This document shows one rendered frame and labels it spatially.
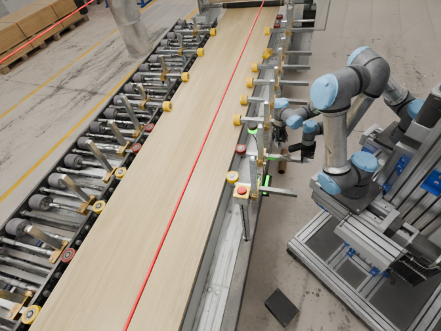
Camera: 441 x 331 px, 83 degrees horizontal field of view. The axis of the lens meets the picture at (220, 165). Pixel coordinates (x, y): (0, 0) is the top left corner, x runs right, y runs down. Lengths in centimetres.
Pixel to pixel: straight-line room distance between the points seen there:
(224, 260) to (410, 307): 125
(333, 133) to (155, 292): 110
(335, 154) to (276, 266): 138
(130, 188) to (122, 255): 45
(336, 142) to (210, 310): 111
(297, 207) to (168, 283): 154
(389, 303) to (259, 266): 91
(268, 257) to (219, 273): 77
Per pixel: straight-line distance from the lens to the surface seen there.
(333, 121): 106
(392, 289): 222
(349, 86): 103
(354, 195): 140
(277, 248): 234
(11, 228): 218
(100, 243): 164
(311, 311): 224
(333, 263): 212
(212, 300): 161
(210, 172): 165
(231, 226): 174
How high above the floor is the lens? 218
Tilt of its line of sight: 50 degrees down
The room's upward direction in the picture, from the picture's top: 12 degrees counter-clockwise
